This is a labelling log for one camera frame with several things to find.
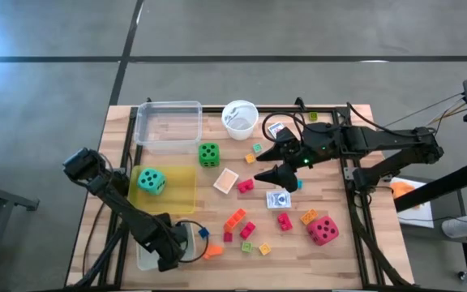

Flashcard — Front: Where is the long orange brick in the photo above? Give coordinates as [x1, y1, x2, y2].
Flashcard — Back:
[223, 208, 248, 234]

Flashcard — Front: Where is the red double brick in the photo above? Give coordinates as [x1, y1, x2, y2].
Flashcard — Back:
[276, 212, 293, 232]
[237, 178, 255, 194]
[239, 221, 257, 240]

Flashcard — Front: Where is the pink foam die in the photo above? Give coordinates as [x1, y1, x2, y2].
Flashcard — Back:
[306, 215, 340, 247]

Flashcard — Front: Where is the person's foot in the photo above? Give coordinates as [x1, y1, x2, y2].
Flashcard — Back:
[441, 213, 467, 238]

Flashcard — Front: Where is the thin cable bundle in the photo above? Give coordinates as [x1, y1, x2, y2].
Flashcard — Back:
[379, 92, 467, 130]

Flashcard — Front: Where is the teal foam die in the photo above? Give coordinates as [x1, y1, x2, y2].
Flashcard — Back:
[136, 167, 168, 196]

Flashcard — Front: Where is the white plastic bin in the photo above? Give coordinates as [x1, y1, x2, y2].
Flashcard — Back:
[135, 220, 197, 272]

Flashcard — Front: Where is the green foam die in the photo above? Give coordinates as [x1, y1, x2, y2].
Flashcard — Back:
[198, 142, 221, 169]

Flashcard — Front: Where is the white paper sheet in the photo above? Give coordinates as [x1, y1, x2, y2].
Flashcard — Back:
[389, 176, 435, 230]

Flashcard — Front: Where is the orange crumpled object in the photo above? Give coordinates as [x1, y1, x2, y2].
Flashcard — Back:
[391, 181, 417, 200]

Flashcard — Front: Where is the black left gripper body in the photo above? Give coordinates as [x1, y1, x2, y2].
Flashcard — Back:
[146, 218, 189, 263]

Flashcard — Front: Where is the yellow translucent tray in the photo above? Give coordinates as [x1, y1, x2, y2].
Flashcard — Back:
[127, 164, 199, 216]

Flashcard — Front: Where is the black slanted beam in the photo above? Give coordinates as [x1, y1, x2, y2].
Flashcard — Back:
[393, 160, 467, 213]

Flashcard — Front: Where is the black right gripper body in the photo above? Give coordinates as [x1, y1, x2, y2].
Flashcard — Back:
[276, 121, 342, 170]

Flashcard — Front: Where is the angled orange brick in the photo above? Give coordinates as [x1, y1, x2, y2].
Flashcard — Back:
[202, 243, 225, 260]

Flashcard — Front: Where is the clear plastic bin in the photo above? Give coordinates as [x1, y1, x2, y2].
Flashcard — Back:
[134, 101, 204, 155]

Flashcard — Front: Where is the translucent white cup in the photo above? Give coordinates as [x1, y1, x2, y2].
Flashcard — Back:
[221, 99, 259, 142]

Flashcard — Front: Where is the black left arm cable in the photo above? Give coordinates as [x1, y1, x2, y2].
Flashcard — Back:
[174, 219, 211, 264]

